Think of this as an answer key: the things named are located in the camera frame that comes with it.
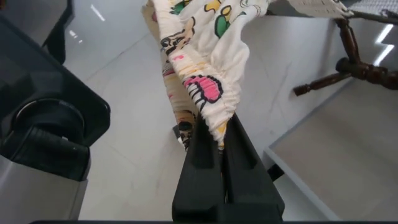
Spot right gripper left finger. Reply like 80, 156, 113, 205
172, 112, 226, 222

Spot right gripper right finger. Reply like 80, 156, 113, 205
222, 112, 285, 222

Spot cream printed garment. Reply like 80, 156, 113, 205
141, 0, 277, 151

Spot dark brown wooden stand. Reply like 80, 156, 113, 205
293, 17, 398, 96

